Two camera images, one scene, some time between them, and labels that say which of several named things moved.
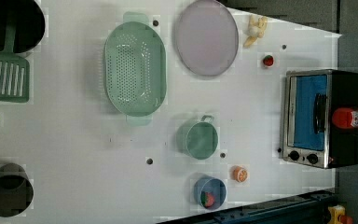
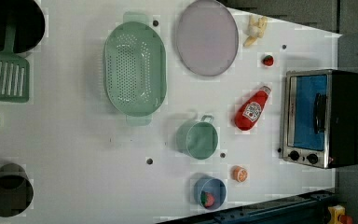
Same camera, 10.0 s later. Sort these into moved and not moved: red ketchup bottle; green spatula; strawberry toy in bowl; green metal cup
Moved: red ketchup bottle
Not moved: green metal cup; strawberry toy in bowl; green spatula
